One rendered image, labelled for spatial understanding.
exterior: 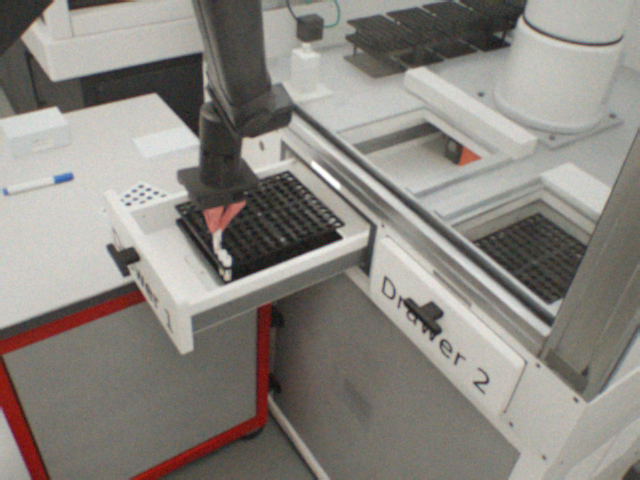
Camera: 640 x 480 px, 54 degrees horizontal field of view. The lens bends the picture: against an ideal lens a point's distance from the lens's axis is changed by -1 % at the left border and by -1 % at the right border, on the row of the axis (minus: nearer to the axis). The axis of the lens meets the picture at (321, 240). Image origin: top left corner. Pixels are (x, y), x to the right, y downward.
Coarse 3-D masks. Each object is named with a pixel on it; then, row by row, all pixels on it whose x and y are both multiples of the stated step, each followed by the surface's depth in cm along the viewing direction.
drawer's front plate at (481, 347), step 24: (384, 240) 98; (384, 264) 99; (408, 264) 94; (408, 288) 96; (432, 288) 91; (456, 312) 88; (432, 336) 95; (456, 336) 89; (480, 336) 85; (480, 360) 87; (504, 360) 82; (504, 384) 84; (504, 408) 88
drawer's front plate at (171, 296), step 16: (112, 192) 102; (112, 208) 100; (112, 224) 104; (128, 224) 97; (112, 240) 108; (128, 240) 98; (144, 240) 94; (144, 256) 92; (144, 272) 95; (160, 272) 89; (144, 288) 99; (160, 288) 90; (176, 288) 87; (160, 304) 93; (176, 304) 86; (160, 320) 97; (176, 320) 88; (176, 336) 91
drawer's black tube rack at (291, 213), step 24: (264, 192) 110; (288, 192) 111; (312, 192) 111; (240, 216) 105; (264, 216) 105; (288, 216) 105; (312, 216) 106; (336, 216) 106; (192, 240) 104; (240, 240) 100; (264, 240) 100; (288, 240) 102; (312, 240) 106; (336, 240) 106; (216, 264) 100; (240, 264) 96; (264, 264) 100
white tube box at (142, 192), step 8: (136, 184) 126; (144, 184) 126; (128, 192) 124; (136, 192) 125; (144, 192) 125; (152, 192) 125; (160, 192) 125; (168, 192) 125; (128, 200) 122; (136, 200) 123; (144, 200) 123; (152, 200) 123; (104, 208) 120; (104, 216) 118; (104, 224) 120
